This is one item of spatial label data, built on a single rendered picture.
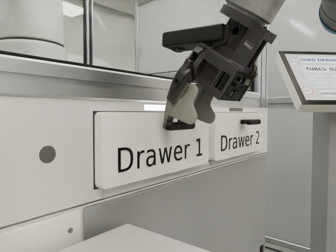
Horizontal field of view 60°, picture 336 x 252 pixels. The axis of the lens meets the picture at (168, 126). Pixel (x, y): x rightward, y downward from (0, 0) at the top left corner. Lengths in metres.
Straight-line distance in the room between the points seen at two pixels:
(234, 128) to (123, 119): 0.37
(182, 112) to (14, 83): 0.24
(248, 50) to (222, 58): 0.04
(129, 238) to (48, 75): 0.23
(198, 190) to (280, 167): 1.58
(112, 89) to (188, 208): 0.31
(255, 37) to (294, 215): 1.90
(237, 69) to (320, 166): 1.06
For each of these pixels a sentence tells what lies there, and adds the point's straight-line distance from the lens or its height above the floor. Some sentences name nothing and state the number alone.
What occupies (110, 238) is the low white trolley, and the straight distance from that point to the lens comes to 0.42.
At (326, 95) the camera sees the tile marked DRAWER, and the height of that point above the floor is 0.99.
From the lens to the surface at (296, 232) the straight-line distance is 2.28.
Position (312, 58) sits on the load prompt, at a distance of 1.42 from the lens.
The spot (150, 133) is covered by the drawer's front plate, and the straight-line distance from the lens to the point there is 0.48.
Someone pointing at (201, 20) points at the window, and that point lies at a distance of 0.70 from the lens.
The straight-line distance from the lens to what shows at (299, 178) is 2.18.
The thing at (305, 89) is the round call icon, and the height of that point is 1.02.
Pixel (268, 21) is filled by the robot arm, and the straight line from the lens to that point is 0.44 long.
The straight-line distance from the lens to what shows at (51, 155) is 0.39.
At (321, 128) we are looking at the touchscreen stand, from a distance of 1.41.
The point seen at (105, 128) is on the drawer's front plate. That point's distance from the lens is 0.42.
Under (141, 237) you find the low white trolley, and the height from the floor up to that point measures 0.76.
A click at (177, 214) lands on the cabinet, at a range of 0.60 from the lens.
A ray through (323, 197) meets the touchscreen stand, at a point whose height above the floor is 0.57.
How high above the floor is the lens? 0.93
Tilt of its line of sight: 2 degrees down
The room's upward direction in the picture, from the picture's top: straight up
